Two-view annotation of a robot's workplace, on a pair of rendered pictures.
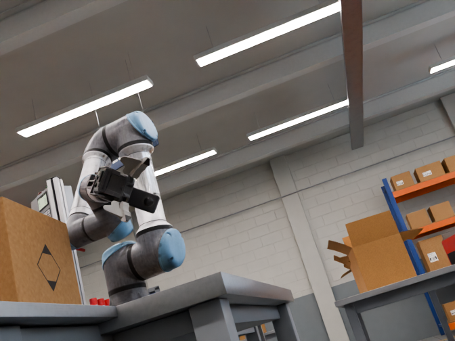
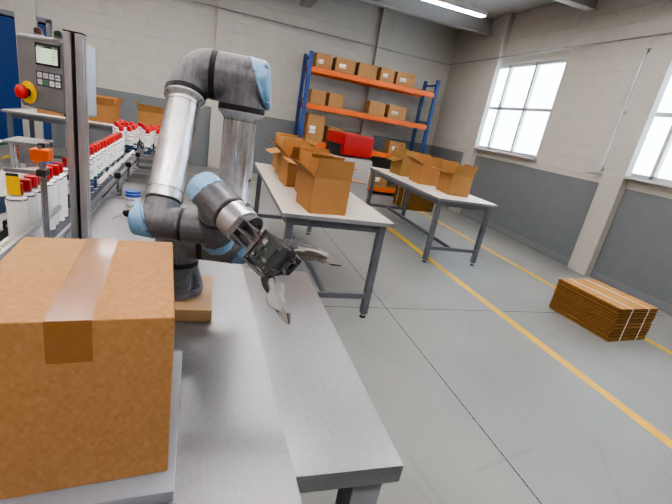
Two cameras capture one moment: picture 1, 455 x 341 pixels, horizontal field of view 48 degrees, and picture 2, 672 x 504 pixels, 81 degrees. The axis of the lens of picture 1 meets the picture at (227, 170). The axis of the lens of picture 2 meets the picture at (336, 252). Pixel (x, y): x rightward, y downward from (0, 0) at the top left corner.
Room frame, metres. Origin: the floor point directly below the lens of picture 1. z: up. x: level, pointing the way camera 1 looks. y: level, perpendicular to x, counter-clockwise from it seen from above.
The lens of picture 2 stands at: (0.48, 0.50, 1.40)
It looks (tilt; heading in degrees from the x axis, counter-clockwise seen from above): 18 degrees down; 332
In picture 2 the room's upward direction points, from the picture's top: 10 degrees clockwise
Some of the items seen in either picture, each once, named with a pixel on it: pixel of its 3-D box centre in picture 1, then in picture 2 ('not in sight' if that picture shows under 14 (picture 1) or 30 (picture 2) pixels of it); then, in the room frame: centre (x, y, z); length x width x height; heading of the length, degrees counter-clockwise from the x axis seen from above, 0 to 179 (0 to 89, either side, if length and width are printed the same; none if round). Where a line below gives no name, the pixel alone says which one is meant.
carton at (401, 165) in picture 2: not in sight; (405, 162); (5.48, -3.08, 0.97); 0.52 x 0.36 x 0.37; 84
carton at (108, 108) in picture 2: not in sight; (104, 108); (7.46, 0.95, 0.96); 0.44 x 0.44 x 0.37; 78
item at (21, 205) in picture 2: not in sight; (18, 217); (1.84, 0.81, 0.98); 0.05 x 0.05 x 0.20
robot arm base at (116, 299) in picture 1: (130, 304); (176, 273); (1.59, 0.40, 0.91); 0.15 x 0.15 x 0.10
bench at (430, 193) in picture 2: not in sight; (417, 210); (4.87, -3.03, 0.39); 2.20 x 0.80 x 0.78; 171
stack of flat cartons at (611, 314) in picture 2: not in sight; (600, 307); (2.37, -3.43, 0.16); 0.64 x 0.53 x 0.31; 175
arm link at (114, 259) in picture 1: (124, 266); (180, 234); (1.59, 0.40, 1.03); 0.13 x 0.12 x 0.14; 71
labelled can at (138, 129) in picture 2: not in sight; (151, 138); (4.28, 0.40, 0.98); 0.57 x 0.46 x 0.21; 83
